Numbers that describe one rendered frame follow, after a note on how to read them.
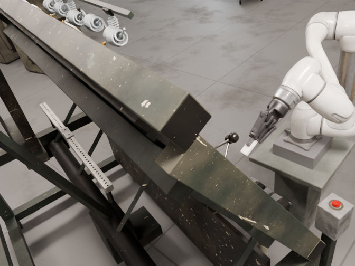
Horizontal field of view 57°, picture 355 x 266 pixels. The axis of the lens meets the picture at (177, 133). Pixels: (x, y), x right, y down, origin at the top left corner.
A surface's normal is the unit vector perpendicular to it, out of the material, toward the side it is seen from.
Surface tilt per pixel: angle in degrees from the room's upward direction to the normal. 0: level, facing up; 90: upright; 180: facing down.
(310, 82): 59
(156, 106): 31
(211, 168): 90
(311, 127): 87
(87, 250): 0
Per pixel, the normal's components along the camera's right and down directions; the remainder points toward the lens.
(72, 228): -0.15, -0.79
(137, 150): -0.55, -0.44
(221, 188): 0.58, 0.42
